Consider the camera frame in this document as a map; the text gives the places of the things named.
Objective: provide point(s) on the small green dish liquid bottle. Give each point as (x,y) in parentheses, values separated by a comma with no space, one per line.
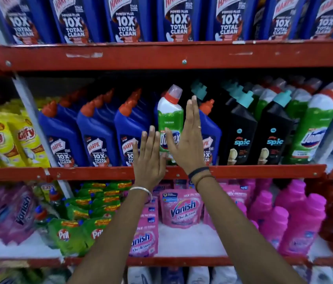
(54,201)
(41,217)

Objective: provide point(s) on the pile of purple-pink pouches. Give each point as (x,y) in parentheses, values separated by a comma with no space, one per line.
(9,209)

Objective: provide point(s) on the row of white bottles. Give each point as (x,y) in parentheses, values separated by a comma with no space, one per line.
(199,275)

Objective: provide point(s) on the pile of yellow-green packets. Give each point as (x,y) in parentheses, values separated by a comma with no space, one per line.
(12,273)

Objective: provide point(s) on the person's right forearm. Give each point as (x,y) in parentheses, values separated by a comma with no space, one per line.
(243,233)

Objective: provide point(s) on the person's left little finger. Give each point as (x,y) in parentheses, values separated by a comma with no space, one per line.
(135,152)

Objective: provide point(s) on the person's left middle finger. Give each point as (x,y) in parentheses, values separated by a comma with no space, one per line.
(152,138)

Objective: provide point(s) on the stack of green pouches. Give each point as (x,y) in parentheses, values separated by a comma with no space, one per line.
(89,209)

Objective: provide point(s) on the person's right hand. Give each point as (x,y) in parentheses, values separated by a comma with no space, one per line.
(188,150)

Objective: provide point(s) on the black wristband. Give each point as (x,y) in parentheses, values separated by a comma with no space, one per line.
(199,171)

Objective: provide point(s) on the row of large blue bottles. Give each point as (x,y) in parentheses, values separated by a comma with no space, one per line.
(178,20)

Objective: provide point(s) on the person's left forearm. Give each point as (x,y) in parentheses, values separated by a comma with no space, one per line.
(116,236)

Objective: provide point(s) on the green cleaner bottle white top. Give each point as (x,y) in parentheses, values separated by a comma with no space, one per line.
(171,118)

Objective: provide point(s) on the group of pink bottles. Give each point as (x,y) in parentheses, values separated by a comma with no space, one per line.
(299,221)

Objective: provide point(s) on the stack of yellow pouches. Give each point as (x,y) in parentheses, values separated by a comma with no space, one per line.
(4,138)

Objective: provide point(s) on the person's left hand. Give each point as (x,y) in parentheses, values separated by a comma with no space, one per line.
(148,165)

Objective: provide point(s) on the silver bangle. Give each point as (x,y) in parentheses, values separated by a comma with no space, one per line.
(142,189)

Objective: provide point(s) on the row of orange-capped blue bottles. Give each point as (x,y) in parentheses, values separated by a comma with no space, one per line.
(98,133)

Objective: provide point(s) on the person's right thumb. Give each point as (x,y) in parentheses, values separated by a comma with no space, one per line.
(173,143)

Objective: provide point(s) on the red metal shelf beam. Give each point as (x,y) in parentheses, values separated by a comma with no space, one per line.
(154,56)
(95,173)

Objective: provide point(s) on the row of green cleaner bottles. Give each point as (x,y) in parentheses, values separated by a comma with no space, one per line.
(311,130)

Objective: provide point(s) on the row of pink pouches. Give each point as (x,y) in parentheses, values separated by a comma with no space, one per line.
(181,208)

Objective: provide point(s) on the white shelf board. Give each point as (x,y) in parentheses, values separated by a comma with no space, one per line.
(190,239)

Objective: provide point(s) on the row of teal-capped black bottles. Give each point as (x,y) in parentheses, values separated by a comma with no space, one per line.
(243,133)

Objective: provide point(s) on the person's right middle finger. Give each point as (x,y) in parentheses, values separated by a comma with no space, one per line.
(195,115)

